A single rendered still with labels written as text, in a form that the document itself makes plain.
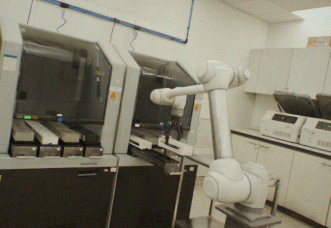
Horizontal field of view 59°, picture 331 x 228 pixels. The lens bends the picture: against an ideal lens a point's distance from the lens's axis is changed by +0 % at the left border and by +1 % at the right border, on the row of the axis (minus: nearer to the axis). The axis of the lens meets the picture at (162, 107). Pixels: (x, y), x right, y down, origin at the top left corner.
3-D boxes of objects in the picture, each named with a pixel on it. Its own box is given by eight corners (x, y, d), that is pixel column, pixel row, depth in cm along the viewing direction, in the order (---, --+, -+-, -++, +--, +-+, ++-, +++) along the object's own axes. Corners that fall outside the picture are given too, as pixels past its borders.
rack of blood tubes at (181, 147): (157, 145, 227) (159, 137, 227) (167, 145, 233) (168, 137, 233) (181, 155, 203) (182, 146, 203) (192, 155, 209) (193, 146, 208)
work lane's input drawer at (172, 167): (117, 148, 251) (119, 138, 250) (131, 148, 259) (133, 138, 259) (167, 176, 192) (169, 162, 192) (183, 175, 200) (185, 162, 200)
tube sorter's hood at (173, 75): (106, 116, 273) (116, 49, 270) (158, 121, 309) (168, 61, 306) (133, 127, 232) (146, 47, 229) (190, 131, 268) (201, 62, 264)
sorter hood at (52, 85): (2, 107, 223) (14, 24, 219) (79, 114, 258) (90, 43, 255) (14, 119, 181) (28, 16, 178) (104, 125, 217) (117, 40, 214)
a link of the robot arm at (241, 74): (230, 73, 185) (214, 69, 178) (253, 63, 171) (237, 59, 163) (231, 93, 182) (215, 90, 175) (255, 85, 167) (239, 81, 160)
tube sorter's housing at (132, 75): (63, 198, 309) (86, 45, 301) (132, 192, 359) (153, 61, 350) (105, 252, 224) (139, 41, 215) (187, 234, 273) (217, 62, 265)
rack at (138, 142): (122, 141, 249) (123, 134, 248) (132, 141, 255) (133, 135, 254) (140, 150, 225) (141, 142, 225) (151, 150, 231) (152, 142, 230)
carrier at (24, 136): (32, 140, 192) (34, 132, 192) (33, 141, 191) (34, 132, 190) (13, 140, 185) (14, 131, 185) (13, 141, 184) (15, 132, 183)
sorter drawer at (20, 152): (-3, 134, 232) (-1, 122, 232) (16, 134, 241) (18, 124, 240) (13, 160, 174) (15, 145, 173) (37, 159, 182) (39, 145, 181)
